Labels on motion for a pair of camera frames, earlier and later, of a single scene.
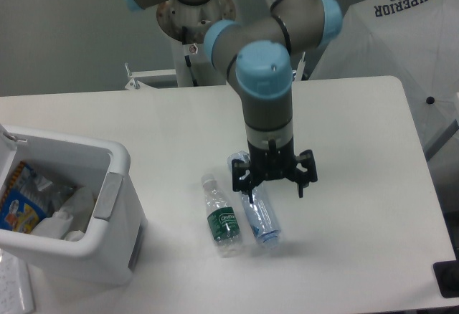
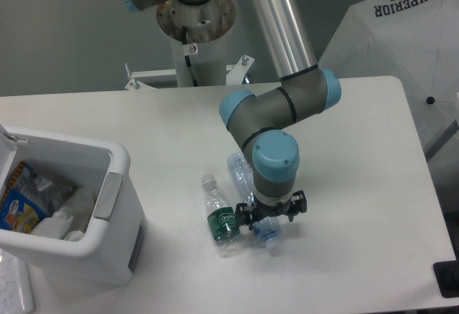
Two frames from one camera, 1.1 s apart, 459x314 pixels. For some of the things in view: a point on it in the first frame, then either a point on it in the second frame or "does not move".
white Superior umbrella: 412,34 does not move
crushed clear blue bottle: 262,213 does not move
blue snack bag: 20,212 does not move
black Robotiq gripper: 272,163 to 259,211
